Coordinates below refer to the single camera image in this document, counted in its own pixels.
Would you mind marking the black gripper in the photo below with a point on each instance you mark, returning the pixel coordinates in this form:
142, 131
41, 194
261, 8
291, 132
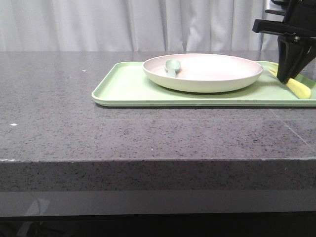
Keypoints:
299, 20

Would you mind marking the beige round plate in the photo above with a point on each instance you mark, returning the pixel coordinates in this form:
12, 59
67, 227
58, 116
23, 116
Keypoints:
204, 73

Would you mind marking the sage green plastic spoon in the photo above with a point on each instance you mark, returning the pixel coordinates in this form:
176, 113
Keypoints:
172, 67

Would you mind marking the light green rectangular tray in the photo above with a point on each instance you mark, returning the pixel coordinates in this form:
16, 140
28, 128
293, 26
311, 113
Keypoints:
126, 85

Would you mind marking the grey pleated curtain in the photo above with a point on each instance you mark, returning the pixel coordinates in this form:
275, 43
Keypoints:
133, 25

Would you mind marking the yellow plastic fork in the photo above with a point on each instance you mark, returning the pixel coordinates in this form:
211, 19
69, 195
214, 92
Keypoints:
300, 90

